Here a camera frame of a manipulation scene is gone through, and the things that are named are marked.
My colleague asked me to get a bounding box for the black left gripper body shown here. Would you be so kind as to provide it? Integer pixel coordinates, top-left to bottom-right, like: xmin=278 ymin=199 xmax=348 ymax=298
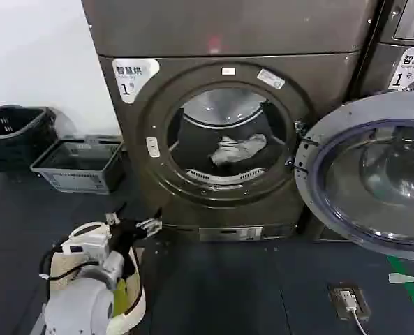
xmin=109 ymin=218 xmax=141 ymax=256

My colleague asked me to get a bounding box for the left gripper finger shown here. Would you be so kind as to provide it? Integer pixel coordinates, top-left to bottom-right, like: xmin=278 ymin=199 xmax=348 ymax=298
xmin=135 ymin=207 xmax=164 ymax=239
xmin=105 ymin=202 xmax=128 ymax=226

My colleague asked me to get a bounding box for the grey plastic laundry basket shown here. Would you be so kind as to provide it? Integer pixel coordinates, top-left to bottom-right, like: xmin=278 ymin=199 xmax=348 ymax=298
xmin=29 ymin=135 xmax=126 ymax=195

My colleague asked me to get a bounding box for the cream white laundry basket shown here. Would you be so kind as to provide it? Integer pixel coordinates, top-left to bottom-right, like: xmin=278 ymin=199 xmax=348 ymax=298
xmin=48 ymin=221 xmax=148 ymax=333

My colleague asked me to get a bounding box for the yellow-green cloth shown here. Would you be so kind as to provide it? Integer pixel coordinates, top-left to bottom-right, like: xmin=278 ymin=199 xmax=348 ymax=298
xmin=110 ymin=277 xmax=128 ymax=319

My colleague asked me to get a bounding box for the dark garment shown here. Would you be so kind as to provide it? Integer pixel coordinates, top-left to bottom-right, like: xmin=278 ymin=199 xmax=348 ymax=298
xmin=176 ymin=120 xmax=228 ymax=170

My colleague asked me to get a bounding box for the light grey crumpled garment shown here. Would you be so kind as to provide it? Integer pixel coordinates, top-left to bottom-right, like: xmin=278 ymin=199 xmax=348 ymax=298
xmin=209 ymin=133 xmax=268 ymax=166

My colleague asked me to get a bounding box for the black plastic laundry basket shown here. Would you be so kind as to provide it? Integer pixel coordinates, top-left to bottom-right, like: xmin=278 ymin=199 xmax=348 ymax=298
xmin=0 ymin=105 xmax=59 ymax=172

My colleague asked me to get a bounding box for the white number label sticker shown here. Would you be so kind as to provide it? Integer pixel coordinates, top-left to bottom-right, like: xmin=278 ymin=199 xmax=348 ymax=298
xmin=112 ymin=58 xmax=161 ymax=104

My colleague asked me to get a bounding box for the grey dryer with round opening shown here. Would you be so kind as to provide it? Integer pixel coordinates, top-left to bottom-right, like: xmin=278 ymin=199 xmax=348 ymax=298
xmin=80 ymin=0 xmax=382 ymax=244

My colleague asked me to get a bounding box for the metal floor socket box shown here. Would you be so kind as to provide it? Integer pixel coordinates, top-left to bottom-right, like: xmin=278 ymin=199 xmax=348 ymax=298
xmin=326 ymin=281 xmax=372 ymax=320

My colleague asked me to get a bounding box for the round glass dryer door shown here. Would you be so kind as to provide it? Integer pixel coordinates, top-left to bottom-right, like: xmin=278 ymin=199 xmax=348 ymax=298
xmin=293 ymin=89 xmax=414 ymax=261

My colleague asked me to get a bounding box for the white arrow floor sticker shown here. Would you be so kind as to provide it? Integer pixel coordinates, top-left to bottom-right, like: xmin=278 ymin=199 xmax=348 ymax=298
xmin=387 ymin=272 xmax=414 ymax=284

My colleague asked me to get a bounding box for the green floor tape strip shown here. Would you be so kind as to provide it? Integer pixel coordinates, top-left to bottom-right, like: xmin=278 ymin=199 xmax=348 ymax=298
xmin=385 ymin=253 xmax=414 ymax=315

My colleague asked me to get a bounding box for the grey dryer with white label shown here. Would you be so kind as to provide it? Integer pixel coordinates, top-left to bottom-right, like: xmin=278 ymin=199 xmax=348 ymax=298
xmin=348 ymin=0 xmax=414 ymax=242

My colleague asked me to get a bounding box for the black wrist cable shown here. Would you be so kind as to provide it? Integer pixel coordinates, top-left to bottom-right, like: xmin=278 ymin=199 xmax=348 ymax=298
xmin=38 ymin=244 xmax=89 ymax=282

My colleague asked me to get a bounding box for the white plug with cable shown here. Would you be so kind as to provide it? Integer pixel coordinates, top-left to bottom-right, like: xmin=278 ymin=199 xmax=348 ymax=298
xmin=344 ymin=292 xmax=369 ymax=335

